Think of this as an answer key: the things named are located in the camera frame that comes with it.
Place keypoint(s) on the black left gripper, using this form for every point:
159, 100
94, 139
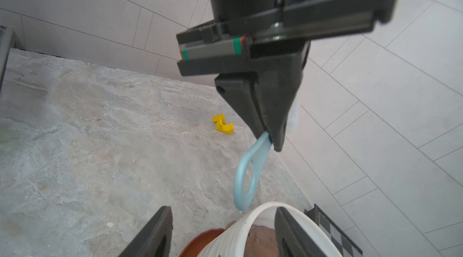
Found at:
273, 38

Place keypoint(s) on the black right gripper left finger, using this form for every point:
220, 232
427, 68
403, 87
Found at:
154, 240

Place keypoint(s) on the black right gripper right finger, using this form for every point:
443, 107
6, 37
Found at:
292, 240

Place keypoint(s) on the white ribbed ceramic pot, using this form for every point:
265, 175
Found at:
234, 240

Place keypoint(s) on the light blue scrub brush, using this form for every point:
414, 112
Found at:
249, 170

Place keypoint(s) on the terracotta saucer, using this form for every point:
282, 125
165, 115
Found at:
197, 244

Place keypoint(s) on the yellow plastic block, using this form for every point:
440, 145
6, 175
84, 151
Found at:
221, 125

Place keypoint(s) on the black grey chessboard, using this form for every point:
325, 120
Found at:
345, 245

